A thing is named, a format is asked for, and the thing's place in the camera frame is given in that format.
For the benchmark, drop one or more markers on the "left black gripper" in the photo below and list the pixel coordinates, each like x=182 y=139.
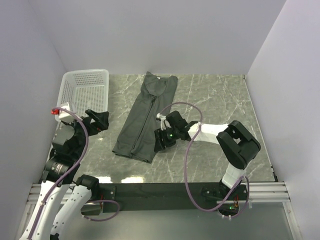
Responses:
x=101 y=121

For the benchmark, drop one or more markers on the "dark grey t shirt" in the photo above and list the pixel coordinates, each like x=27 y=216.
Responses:
x=136 y=139

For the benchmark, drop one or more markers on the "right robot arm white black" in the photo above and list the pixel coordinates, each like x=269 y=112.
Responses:
x=239 y=146

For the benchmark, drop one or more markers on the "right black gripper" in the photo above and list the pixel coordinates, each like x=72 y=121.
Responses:
x=159 y=144

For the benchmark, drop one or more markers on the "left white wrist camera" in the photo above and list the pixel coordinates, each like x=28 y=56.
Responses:
x=62 y=116

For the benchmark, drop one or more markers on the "black base crossbar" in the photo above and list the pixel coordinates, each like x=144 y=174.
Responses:
x=204 y=196

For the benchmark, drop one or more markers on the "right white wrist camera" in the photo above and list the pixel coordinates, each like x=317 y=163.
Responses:
x=164 y=124

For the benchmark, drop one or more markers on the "white perforated plastic basket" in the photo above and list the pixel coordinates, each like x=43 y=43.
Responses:
x=85 y=89

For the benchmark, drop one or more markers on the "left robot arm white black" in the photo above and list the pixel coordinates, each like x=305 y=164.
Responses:
x=50 y=218

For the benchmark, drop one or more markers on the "aluminium frame rail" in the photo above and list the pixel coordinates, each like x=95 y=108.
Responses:
x=30 y=204

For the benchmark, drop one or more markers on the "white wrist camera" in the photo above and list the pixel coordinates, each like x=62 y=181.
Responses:
x=62 y=116
x=164 y=124

